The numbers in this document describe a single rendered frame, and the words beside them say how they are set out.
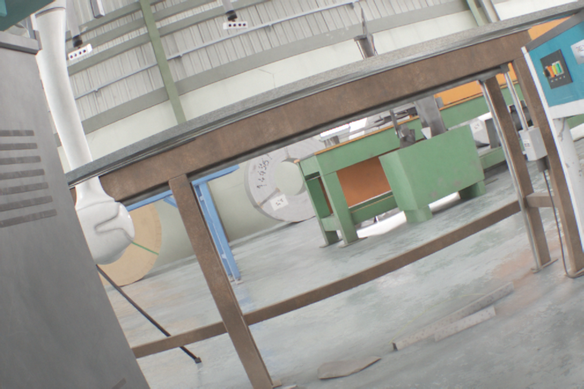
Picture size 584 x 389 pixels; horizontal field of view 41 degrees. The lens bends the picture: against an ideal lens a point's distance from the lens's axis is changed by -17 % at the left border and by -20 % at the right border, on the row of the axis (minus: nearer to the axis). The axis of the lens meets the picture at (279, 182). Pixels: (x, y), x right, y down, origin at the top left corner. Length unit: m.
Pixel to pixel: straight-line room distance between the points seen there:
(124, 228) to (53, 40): 0.42
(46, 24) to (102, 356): 1.08
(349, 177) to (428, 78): 5.20
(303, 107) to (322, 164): 4.46
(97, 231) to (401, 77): 1.13
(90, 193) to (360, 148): 5.26
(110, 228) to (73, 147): 0.23
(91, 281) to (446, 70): 1.82
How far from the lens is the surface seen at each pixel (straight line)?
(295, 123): 2.43
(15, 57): 0.81
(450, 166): 6.48
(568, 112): 2.18
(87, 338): 0.75
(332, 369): 2.71
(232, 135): 2.42
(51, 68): 1.73
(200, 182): 6.96
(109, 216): 1.64
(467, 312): 2.80
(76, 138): 1.79
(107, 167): 1.59
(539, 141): 2.58
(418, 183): 6.38
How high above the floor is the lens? 0.61
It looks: level
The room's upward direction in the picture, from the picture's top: 20 degrees counter-clockwise
